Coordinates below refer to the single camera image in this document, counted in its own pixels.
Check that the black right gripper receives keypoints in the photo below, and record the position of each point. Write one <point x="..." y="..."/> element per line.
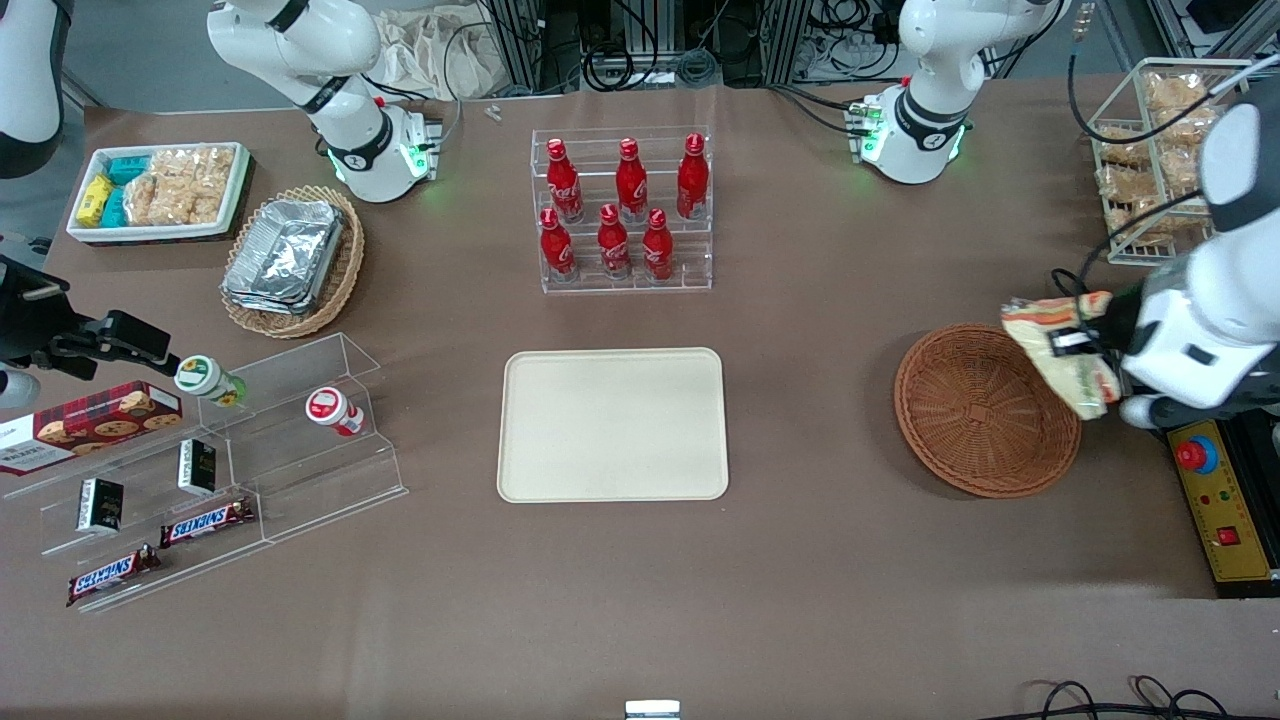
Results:
<point x="30" y="328"/>

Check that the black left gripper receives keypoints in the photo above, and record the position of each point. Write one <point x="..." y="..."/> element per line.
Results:
<point x="1117" y="318"/>

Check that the triangular sandwich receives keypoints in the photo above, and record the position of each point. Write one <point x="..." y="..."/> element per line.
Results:
<point x="1040" y="325"/>

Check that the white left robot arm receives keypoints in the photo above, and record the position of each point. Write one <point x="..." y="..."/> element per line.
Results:
<point x="1215" y="300"/>

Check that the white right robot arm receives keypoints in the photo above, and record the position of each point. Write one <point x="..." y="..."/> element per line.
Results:
<point x="352" y="140"/>

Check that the white rectangular snack tray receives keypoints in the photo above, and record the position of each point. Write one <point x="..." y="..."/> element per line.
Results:
<point x="90" y="233"/>

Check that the brown round wicker basket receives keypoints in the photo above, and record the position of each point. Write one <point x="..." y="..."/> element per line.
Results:
<point x="975" y="415"/>

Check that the light oval wicker basket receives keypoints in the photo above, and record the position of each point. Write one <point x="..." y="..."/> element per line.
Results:
<point x="345" y="270"/>

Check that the beige plastic tray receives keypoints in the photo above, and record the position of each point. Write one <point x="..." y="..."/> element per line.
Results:
<point x="612" y="425"/>

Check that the red chocolate chip cookie box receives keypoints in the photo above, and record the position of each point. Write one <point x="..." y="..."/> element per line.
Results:
<point x="90" y="425"/>

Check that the green lid yogurt bottle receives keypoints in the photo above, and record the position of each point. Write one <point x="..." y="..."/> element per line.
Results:
<point x="205" y="378"/>

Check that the teal snack packet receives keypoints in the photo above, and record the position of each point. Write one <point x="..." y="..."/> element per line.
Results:
<point x="127" y="168"/>
<point x="114" y="208"/>

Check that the small black box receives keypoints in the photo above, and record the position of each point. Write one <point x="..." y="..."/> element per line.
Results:
<point x="197" y="467"/>
<point x="100" y="505"/>

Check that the clear bag fried snacks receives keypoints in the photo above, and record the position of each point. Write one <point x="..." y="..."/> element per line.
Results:
<point x="1185" y="135"/>
<point x="1125" y="205"/>
<point x="1122" y="145"/>
<point x="1178" y="90"/>

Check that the yellow snack packet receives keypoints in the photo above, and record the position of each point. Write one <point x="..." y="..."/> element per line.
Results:
<point x="95" y="200"/>

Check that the red emergency stop button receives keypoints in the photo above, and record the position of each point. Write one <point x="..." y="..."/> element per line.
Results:
<point x="1195" y="455"/>

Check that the clear bag rice crackers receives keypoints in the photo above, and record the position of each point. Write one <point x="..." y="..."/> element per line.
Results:
<point x="170" y="200"/>
<point x="195" y="163"/>

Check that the silver foil container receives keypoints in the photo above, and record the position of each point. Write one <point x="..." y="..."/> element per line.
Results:
<point x="285" y="250"/>
<point x="265" y="305"/>

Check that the clear acrylic step shelf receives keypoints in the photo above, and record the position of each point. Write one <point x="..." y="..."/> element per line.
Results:
<point x="150" y="515"/>
<point x="320" y="470"/>

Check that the brown Snickers bar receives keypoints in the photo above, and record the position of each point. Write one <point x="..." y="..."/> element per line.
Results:
<point x="110" y="575"/>
<point x="205" y="522"/>

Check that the yellow black control box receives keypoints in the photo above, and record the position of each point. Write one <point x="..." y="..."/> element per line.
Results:
<point x="1225" y="500"/>

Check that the red lid yogurt bottle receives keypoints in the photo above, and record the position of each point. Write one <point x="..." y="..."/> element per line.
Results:
<point x="332" y="410"/>

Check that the clear acrylic bottle rack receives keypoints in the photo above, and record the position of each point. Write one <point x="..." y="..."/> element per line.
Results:
<point x="690" y="262"/>

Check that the red cola bottle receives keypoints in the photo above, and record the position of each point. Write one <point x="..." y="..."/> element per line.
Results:
<point x="557" y="250"/>
<point x="692" y="180"/>
<point x="564" y="185"/>
<point x="657" y="250"/>
<point x="631" y="185"/>
<point x="614" y="245"/>

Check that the beige cloth bag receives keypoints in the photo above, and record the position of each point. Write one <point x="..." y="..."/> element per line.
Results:
<point x="430" y="55"/>

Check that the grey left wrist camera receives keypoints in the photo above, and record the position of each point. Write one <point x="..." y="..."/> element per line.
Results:
<point x="1143" y="412"/>

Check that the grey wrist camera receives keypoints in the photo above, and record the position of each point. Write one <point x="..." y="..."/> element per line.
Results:
<point x="1143" y="412"/>
<point x="15" y="390"/>

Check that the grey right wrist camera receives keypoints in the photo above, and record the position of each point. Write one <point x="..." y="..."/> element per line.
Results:
<point x="15" y="390"/>

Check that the aluminium frame post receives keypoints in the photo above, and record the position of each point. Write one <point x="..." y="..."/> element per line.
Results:
<point x="800" y="35"/>
<point x="518" y="45"/>

